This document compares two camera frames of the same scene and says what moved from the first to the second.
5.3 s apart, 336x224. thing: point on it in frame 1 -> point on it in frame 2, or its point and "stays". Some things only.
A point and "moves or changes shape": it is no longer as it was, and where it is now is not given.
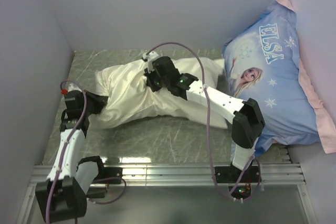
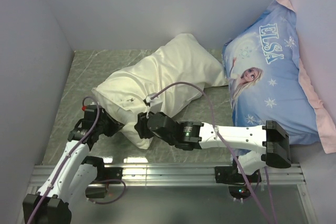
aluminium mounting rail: (282, 175) stays
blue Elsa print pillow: (262, 62) stays
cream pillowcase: (129, 99) moves or changes shape
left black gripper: (100, 100) -> (115, 125)
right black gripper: (149, 82) -> (141, 126)
